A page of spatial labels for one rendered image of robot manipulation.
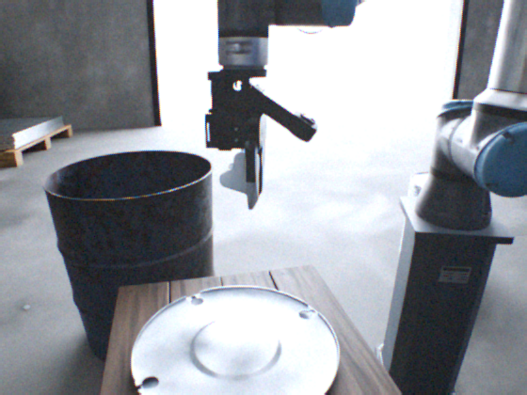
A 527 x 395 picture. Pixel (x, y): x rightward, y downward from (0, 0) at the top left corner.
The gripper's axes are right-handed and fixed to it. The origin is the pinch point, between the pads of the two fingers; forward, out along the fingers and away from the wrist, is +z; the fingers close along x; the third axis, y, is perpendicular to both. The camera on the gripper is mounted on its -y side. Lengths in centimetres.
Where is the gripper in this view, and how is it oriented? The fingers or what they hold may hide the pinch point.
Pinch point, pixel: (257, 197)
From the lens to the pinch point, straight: 60.3
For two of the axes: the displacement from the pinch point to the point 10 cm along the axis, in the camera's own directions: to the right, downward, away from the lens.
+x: -1.6, 3.5, -9.2
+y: -9.9, -0.6, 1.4
